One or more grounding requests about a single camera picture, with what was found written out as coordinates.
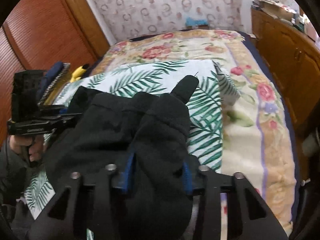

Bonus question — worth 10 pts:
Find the black garment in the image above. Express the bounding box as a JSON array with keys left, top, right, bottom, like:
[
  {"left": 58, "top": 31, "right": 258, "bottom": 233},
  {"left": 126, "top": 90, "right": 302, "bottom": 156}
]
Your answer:
[{"left": 43, "top": 74, "right": 201, "bottom": 240}]

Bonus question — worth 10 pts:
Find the person's left hand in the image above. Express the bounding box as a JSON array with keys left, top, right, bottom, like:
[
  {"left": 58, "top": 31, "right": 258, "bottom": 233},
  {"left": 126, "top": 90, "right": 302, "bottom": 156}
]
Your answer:
[{"left": 9, "top": 135, "right": 44, "bottom": 162}]

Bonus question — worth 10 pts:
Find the folded patterned yellow garment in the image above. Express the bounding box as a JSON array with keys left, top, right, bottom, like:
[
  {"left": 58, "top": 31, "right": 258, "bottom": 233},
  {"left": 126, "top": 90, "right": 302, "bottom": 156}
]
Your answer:
[{"left": 37, "top": 63, "right": 71, "bottom": 106}]

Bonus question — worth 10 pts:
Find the folded navy blue garment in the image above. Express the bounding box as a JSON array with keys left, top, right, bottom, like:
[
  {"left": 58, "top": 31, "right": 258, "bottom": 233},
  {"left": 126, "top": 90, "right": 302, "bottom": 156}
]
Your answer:
[{"left": 36, "top": 61, "right": 64, "bottom": 102}]

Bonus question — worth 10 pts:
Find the yellow plush toy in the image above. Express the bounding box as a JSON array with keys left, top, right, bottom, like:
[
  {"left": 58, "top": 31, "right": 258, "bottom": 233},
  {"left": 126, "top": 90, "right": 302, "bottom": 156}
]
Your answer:
[{"left": 69, "top": 63, "right": 89, "bottom": 83}]

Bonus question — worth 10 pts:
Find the floral bed blanket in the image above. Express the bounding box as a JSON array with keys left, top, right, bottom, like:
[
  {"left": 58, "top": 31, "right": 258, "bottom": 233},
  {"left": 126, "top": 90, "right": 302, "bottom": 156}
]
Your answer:
[{"left": 87, "top": 30, "right": 297, "bottom": 233}]

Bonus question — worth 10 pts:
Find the wooden louvered wardrobe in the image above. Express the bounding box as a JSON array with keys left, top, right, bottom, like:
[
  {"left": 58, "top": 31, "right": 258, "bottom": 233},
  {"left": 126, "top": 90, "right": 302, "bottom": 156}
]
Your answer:
[{"left": 1, "top": 0, "right": 110, "bottom": 140}]

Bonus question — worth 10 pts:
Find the palm leaf print sheet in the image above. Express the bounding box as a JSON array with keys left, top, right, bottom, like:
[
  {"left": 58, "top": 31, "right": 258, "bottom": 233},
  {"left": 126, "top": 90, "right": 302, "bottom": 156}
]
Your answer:
[{"left": 24, "top": 60, "right": 240, "bottom": 217}]

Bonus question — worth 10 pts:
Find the wooden sideboard cabinet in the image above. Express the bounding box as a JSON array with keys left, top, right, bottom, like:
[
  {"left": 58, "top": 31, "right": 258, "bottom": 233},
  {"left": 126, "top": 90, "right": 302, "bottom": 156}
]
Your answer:
[{"left": 251, "top": 9, "right": 319, "bottom": 134}]

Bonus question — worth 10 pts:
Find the blue cloth on box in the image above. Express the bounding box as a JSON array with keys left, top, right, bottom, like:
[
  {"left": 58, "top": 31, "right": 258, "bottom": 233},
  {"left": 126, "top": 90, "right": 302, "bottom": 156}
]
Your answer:
[{"left": 185, "top": 17, "right": 209, "bottom": 29}]

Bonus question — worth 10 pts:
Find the cardboard box on cabinet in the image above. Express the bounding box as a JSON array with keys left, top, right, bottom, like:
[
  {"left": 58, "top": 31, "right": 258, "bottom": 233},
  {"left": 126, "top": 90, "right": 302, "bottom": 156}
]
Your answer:
[{"left": 260, "top": 2, "right": 296, "bottom": 21}]

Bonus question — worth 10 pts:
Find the circle patterned wall curtain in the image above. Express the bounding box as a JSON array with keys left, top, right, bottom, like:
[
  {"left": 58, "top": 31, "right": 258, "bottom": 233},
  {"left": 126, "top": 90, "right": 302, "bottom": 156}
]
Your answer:
[{"left": 92, "top": 0, "right": 244, "bottom": 42}]

